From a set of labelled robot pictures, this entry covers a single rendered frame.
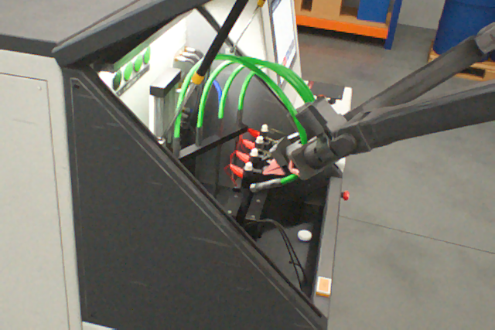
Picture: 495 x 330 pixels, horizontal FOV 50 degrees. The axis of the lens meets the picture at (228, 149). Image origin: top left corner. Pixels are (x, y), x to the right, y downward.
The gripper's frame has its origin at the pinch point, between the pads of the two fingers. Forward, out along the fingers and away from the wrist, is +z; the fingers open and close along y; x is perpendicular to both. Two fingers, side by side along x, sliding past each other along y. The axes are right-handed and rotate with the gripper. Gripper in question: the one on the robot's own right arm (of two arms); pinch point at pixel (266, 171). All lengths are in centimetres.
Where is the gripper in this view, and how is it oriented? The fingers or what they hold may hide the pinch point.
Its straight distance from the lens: 140.2
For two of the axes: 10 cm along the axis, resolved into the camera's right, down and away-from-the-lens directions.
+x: -4.7, 4.0, -7.8
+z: -6.7, 4.1, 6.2
